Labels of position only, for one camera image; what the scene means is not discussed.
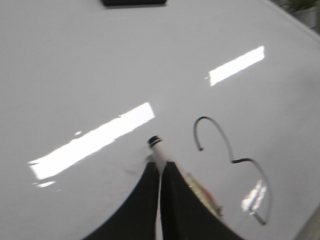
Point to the white whiteboard surface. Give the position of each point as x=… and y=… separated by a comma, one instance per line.
x=231, y=86

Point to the white whiteboard marker pen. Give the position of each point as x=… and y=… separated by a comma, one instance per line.
x=162, y=156

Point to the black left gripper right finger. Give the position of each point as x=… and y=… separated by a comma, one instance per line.
x=183, y=215

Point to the black eraser block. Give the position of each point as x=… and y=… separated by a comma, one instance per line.
x=112, y=3

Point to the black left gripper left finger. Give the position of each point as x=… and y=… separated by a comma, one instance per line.
x=135, y=219

